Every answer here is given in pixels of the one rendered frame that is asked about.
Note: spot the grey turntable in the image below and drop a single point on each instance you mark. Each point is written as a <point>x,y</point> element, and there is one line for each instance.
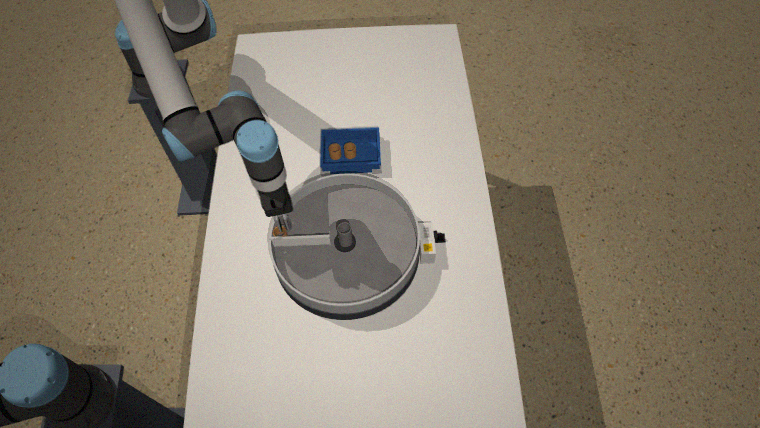
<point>356,279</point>

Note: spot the blue crate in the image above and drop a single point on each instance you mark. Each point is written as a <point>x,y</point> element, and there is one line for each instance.
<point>368,160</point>

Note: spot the steel bushing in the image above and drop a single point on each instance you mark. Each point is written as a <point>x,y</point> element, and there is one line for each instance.
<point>344,230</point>
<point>344,246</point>

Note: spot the white control box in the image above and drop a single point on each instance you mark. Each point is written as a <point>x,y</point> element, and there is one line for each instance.
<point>430,246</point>

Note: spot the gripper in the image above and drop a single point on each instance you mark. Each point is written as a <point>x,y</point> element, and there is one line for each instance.
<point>276,196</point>

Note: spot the bronze bushing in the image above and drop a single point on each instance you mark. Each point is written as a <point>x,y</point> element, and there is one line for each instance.
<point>354,150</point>
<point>336,151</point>
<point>283,227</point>

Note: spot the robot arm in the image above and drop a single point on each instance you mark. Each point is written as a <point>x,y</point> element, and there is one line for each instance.
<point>83,404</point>
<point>166,48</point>

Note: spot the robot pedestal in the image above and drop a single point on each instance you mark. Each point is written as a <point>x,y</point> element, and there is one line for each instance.
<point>109,372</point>
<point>181,166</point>

